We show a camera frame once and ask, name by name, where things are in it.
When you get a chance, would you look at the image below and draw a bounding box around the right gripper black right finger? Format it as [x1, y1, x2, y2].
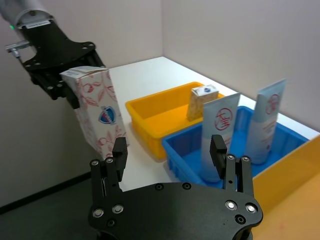
[209, 134, 255, 198]

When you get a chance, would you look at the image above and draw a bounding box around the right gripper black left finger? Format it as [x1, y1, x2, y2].
[89, 136, 129, 201]

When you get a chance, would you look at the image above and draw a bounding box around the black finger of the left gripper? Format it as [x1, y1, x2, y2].
[29, 67, 81, 110]
[79, 48, 106, 70]

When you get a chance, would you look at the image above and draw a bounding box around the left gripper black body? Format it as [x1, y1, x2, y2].
[18, 20, 98, 73]

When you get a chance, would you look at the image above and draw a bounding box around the white carton with red floral print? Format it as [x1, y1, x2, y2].
[59, 65, 129, 161]

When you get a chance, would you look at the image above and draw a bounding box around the blue plastic bin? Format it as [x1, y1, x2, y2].
[161, 105, 310, 191]

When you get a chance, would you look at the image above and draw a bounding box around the white tube with red emblem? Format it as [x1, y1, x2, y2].
[244, 78, 287, 165]
[199, 92, 242, 184]

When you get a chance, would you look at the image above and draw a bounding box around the orange-yellow plastic bin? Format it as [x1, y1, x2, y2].
[251, 134, 320, 240]

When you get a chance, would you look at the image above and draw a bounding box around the yellow plastic bin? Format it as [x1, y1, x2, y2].
[124, 81, 226, 161]

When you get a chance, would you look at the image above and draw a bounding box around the small speckled beige carton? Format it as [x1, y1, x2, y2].
[186, 84, 219, 122]

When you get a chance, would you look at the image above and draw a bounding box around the thin cable with silver plug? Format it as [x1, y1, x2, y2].
[4, 40, 30, 65]

